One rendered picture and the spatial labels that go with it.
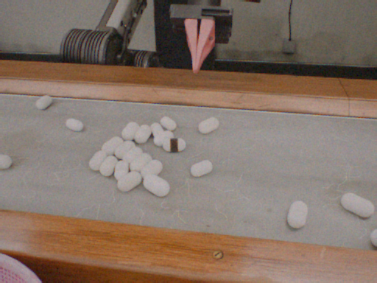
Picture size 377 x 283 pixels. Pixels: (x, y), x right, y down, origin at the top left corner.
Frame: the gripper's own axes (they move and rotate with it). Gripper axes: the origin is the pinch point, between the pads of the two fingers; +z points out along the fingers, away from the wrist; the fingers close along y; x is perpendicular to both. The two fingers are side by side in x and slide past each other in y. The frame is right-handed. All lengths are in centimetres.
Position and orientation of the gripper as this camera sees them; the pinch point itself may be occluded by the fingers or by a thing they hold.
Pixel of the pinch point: (196, 67)
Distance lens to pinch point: 54.1
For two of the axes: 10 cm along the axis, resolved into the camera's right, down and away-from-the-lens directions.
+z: -1.2, 9.6, -2.3
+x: 0.8, 2.4, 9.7
